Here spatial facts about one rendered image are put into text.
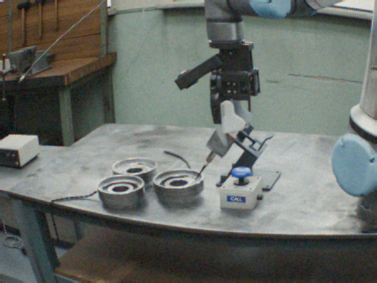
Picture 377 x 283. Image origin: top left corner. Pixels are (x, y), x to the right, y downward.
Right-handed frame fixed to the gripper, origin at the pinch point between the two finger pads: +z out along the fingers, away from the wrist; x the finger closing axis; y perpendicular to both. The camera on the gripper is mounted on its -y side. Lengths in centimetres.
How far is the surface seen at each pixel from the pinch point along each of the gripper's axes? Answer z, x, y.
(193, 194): 11.1, -4.2, -5.4
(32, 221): 22, -15, -49
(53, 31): -14, 140, -164
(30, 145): 19, 30, -87
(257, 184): 8.7, -2.2, 7.6
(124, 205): 12.2, -12.2, -17.7
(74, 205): 13.1, -15.5, -29.6
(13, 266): 71, 14, -105
